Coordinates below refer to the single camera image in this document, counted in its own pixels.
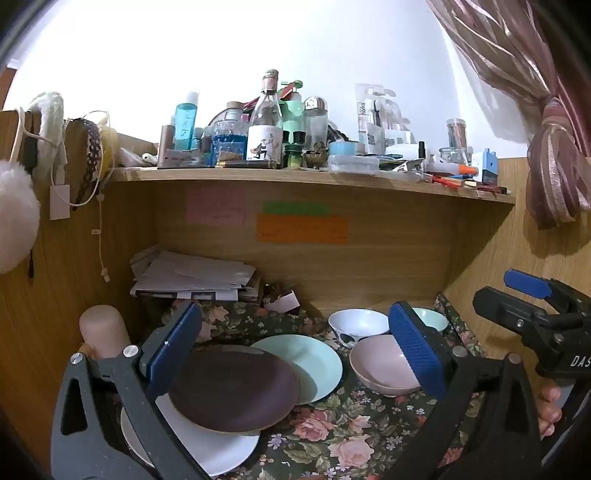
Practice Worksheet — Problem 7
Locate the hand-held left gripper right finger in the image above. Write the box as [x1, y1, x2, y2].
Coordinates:
[388, 301, 543, 480]

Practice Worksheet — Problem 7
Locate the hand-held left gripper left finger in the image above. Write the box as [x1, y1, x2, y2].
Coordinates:
[50, 301, 204, 480]

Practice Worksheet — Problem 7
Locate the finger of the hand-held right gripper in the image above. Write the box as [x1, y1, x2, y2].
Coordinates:
[473, 286, 583, 334]
[503, 269, 591, 315]

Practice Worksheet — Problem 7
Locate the pink bowl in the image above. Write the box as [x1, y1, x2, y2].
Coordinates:
[349, 335, 423, 398]

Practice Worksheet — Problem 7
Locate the mint green bowl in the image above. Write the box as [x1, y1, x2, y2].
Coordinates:
[411, 307, 450, 333]

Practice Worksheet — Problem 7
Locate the white patterned bowl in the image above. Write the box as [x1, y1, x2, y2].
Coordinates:
[328, 308, 391, 349]

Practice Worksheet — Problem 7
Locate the brown plate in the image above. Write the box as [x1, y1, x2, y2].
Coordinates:
[167, 344, 301, 435]

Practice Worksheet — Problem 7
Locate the mint green plate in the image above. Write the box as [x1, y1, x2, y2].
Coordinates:
[249, 333, 345, 406]

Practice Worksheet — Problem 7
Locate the white plate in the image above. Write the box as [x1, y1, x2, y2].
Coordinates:
[120, 392, 262, 478]

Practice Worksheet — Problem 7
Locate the person's right hand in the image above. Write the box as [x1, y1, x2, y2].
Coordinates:
[537, 385, 563, 439]

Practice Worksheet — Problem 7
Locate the cream mug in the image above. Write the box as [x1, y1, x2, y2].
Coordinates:
[78, 305, 132, 361]

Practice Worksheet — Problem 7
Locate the stack of white papers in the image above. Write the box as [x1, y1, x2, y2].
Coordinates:
[129, 247, 257, 301]

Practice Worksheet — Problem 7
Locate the stack of brown notebooks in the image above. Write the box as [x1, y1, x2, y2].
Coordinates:
[240, 274, 278, 305]

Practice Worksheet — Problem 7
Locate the floral tablecloth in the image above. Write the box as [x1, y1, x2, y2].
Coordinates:
[139, 293, 490, 480]

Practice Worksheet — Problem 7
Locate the small white box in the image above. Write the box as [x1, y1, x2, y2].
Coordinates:
[262, 291, 301, 315]

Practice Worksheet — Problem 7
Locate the blue pencil sharpener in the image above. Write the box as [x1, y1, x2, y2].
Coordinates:
[471, 148, 499, 184]

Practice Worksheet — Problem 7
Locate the white bottle orange cap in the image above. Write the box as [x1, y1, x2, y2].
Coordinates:
[431, 161, 479, 179]

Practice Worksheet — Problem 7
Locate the pink striped curtain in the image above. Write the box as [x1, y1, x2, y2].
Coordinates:
[425, 0, 591, 230]

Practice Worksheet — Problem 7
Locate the pink sticky note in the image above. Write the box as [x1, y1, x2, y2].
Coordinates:
[186, 189, 246, 226]

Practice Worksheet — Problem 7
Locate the empty glass jar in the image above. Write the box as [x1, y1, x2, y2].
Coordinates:
[438, 147, 467, 167]

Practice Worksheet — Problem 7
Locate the clear tube of pencils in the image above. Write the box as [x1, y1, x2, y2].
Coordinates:
[445, 119, 469, 160]

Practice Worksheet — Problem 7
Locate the orange sticky note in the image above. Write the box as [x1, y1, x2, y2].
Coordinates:
[256, 213, 350, 245]

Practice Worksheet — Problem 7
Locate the green sticky note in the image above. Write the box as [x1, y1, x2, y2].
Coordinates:
[263, 200, 331, 216]

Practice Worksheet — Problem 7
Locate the white paper tag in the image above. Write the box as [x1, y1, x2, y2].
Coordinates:
[48, 185, 71, 221]

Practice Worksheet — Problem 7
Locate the brown cosmetic tube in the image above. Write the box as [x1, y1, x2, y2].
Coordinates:
[157, 124, 176, 169]

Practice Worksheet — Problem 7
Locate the clear plastic box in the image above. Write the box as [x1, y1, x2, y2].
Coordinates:
[328, 154, 380, 172]

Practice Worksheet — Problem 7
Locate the white fluffy pompom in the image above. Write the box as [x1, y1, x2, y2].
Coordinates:
[0, 159, 41, 275]

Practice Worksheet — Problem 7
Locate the glass jar blue liquid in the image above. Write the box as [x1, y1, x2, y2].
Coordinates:
[211, 121, 250, 167]

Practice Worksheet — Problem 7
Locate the yellow headband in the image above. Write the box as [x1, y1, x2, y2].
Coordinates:
[99, 115, 118, 178]

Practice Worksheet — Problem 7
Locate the dark patterned headband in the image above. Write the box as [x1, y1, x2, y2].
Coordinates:
[69, 117, 103, 208]

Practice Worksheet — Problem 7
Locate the clear blister pack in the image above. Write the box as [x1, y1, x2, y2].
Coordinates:
[355, 83, 411, 148]

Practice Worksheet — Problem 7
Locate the teal liquid bottle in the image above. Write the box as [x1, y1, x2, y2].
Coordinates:
[174, 91, 200, 151]

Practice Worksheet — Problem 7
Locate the dark green ink bottle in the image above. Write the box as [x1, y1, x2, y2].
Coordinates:
[283, 130, 308, 169]

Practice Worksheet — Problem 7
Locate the clear bottle illustrated label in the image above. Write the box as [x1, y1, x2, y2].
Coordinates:
[246, 69, 283, 169]

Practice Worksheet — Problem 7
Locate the clear bottle silver cap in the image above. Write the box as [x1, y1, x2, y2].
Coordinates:
[303, 96, 328, 151]

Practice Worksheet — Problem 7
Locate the mint green pump bottle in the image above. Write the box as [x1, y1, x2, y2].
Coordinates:
[279, 80, 305, 139]

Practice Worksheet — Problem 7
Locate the white fluffy headband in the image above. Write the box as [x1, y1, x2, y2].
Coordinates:
[28, 91, 70, 181]

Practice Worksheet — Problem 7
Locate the beige cord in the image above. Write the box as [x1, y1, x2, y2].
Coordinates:
[90, 111, 112, 283]

